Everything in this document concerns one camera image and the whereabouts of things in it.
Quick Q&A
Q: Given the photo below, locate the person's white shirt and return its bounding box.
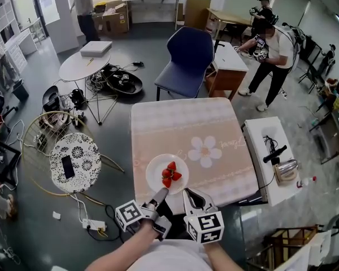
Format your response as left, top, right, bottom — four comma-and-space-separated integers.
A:
127, 240, 212, 271

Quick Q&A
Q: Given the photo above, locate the black trash bin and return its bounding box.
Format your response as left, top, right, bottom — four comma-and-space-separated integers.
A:
11, 79, 30, 101

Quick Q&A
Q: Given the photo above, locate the grey chair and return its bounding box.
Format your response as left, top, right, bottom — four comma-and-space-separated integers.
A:
319, 210, 339, 238

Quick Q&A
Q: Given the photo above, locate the light wooden desk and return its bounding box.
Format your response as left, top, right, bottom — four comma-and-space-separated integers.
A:
206, 7, 254, 39

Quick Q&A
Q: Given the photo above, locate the wooden cabinet with white top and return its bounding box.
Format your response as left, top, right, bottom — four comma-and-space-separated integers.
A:
205, 40, 249, 101

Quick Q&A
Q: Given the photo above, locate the person's left forearm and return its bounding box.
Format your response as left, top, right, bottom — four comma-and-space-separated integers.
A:
84, 223, 159, 271

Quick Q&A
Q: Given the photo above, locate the flat cardboard sheet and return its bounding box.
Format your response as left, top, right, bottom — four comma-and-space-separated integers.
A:
184, 0, 212, 29

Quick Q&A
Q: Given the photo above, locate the silver toaster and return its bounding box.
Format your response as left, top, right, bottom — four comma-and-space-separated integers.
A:
272, 159, 299, 186

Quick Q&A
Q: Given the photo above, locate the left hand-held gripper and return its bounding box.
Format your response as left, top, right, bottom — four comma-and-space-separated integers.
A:
115, 187, 173, 242

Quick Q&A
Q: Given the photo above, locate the white shelf cabinet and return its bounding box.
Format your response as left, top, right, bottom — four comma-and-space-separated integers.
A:
0, 1, 39, 75

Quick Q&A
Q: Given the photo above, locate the black floor cable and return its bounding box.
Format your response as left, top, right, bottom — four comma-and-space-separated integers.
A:
86, 204, 125, 242

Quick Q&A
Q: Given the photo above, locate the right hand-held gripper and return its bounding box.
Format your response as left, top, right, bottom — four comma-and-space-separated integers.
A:
182, 187, 226, 245

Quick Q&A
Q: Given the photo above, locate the table with checked cloth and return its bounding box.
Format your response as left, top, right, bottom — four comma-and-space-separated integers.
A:
129, 97, 259, 207

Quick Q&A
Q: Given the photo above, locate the flat white box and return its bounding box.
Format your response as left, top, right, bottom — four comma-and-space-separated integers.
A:
79, 40, 113, 58

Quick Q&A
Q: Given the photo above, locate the blue chair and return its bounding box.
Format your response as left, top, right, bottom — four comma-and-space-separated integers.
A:
154, 26, 215, 101

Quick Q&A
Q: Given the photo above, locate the pile of black equipment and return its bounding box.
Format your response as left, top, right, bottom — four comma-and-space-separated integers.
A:
90, 63, 144, 95

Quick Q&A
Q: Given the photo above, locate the white round plate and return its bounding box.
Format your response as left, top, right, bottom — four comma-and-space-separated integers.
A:
145, 153, 190, 196

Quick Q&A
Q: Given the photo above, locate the black white floral seat cushion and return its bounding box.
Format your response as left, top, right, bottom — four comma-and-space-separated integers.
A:
50, 132, 102, 193

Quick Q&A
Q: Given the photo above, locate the dark metal desk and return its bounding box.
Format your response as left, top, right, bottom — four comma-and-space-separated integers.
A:
309, 108, 339, 165

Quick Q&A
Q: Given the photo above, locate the glass entrance door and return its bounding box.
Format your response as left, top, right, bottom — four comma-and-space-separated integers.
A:
10, 0, 60, 25

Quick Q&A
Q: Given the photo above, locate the gold wire chair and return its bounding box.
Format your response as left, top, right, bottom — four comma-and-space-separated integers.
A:
21, 111, 125, 197

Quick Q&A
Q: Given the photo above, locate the white floor cable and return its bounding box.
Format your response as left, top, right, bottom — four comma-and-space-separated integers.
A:
70, 193, 88, 224

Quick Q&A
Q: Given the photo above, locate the clear bottle with red cap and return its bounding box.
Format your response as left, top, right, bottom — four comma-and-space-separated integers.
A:
296, 176, 317, 189

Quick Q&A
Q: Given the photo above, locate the large open cardboard box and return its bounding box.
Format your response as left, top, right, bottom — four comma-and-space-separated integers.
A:
92, 0, 130, 35

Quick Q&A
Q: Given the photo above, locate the dark wooden frame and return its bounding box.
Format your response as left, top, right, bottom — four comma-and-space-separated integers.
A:
247, 224, 320, 271

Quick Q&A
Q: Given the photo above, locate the person's right forearm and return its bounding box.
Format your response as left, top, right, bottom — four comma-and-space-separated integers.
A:
205, 241, 245, 271

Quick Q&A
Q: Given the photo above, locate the black phone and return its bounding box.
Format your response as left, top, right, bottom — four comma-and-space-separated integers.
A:
61, 155, 76, 180

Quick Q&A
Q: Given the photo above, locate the round white side table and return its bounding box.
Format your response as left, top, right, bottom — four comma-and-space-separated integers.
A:
58, 51, 119, 125

